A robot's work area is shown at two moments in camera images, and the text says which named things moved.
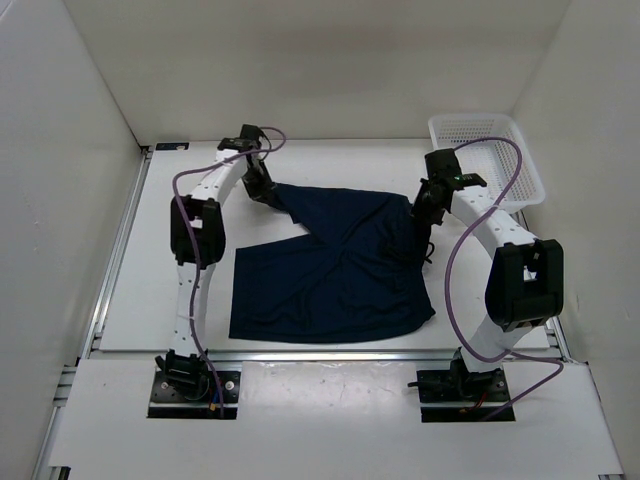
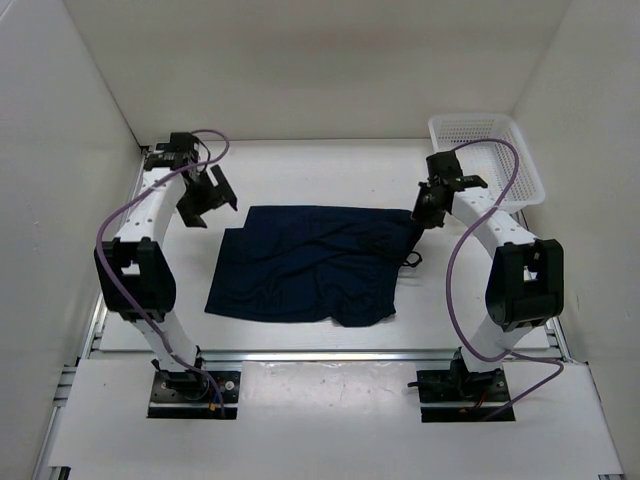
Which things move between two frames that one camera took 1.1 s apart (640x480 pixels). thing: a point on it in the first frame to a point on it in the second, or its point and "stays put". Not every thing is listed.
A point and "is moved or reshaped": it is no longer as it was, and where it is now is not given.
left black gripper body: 257,181 to 200,188
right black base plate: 460,386 stays put
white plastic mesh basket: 488,167 stays put
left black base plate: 204,389 stays put
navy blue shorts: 360,271 is moved or reshaped
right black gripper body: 424,207 stays put
